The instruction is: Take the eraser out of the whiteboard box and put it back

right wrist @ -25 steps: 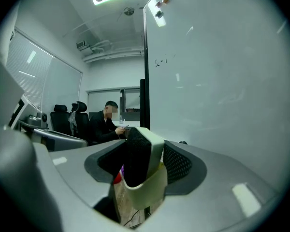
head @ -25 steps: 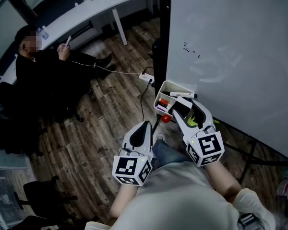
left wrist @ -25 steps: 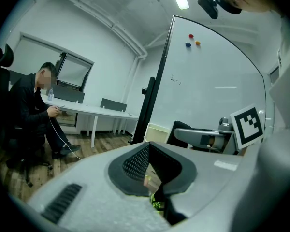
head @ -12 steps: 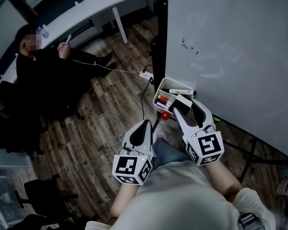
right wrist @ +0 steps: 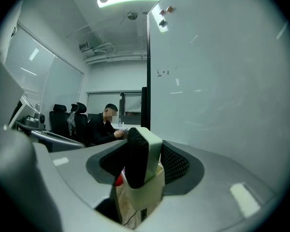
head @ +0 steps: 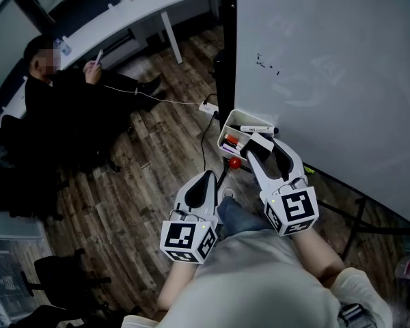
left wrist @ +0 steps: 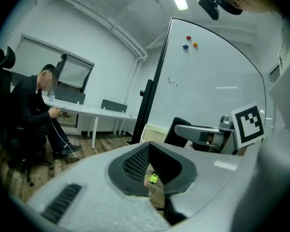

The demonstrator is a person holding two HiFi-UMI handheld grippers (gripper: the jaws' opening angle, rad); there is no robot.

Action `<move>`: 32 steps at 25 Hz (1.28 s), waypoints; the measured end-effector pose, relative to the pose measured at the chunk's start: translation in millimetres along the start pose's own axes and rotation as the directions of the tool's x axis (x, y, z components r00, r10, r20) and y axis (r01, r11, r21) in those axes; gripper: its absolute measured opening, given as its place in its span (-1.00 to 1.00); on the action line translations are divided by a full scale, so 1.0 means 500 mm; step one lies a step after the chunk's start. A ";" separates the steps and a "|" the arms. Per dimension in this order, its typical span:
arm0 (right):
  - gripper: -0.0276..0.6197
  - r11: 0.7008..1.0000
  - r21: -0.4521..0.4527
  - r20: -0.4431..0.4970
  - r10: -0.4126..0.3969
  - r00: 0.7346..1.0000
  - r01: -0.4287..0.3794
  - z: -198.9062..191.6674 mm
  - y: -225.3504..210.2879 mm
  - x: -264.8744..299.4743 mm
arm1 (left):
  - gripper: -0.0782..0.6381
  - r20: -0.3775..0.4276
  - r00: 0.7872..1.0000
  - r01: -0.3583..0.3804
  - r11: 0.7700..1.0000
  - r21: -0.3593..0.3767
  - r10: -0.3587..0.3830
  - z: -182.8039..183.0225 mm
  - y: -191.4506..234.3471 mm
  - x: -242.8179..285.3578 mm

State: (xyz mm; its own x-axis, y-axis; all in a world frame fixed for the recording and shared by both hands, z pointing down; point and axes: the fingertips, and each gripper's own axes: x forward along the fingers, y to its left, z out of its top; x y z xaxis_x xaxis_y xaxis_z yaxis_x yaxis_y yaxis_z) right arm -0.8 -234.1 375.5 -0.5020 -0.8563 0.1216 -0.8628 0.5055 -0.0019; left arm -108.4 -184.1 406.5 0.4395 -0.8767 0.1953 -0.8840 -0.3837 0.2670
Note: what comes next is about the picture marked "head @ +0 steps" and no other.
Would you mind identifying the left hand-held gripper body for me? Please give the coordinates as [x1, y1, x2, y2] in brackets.
[159, 204, 220, 264]

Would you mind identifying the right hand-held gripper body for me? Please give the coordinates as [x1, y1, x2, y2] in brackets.
[259, 175, 320, 237]

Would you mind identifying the white and black eraser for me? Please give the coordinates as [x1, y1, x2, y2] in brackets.
[240, 132, 275, 163]

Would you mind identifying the white whiteboard box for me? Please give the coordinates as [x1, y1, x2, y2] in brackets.
[217, 109, 279, 163]

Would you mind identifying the person's right forearm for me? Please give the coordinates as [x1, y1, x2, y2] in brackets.
[289, 226, 346, 287]

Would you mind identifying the person's left forearm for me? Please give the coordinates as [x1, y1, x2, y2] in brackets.
[156, 260, 206, 312]

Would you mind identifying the large whiteboard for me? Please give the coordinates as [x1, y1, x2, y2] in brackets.
[234, 0, 410, 230]

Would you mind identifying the black whiteboard stand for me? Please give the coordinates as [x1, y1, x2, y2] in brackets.
[213, 0, 410, 263]

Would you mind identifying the person's blue jeans leg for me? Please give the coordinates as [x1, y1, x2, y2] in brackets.
[216, 196, 271, 238]

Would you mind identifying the purple marker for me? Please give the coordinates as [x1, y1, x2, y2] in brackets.
[221, 141, 243, 154]

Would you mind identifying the red marker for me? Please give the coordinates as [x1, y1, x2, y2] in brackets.
[224, 133, 247, 150]

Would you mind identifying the black marker with white label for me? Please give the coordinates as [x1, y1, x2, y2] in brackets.
[229, 124, 279, 135]

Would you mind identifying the person's light shirt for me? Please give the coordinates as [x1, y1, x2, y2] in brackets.
[121, 228, 394, 328]

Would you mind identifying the black office chair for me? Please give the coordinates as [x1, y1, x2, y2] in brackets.
[19, 247, 112, 318]

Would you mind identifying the long white desk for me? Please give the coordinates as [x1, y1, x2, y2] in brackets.
[0, 0, 223, 119]

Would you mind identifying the clear water bottle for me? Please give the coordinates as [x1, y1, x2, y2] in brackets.
[54, 36, 72, 56]

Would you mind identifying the black power cable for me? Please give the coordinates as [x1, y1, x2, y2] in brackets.
[200, 93, 220, 171]

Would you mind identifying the white charging cable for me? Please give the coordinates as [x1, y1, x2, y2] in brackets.
[103, 84, 201, 106]

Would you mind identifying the grey striped strap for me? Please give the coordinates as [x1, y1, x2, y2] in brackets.
[337, 303, 375, 328]

